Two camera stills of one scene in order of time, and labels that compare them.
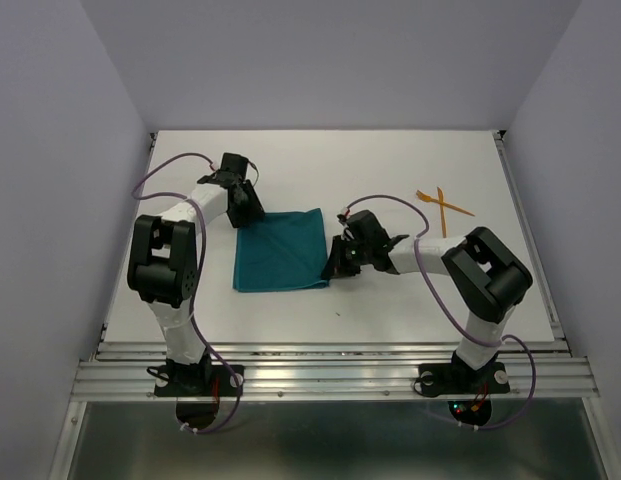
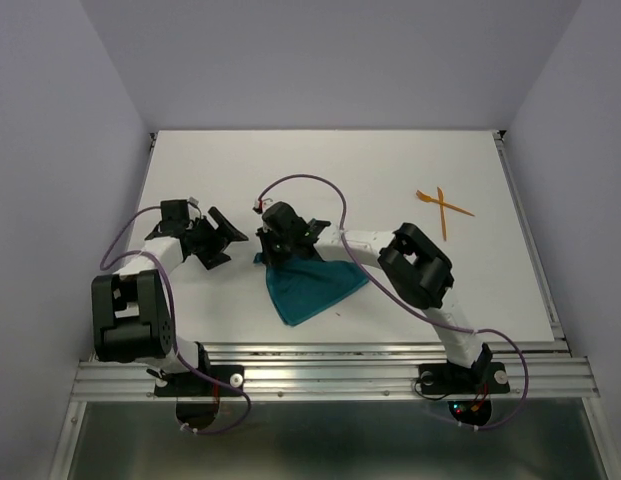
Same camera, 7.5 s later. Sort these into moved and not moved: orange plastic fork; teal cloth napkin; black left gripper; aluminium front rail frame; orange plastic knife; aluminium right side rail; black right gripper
Moved: black right gripper; teal cloth napkin; black left gripper
Not moved: orange plastic knife; aluminium front rail frame; aluminium right side rail; orange plastic fork
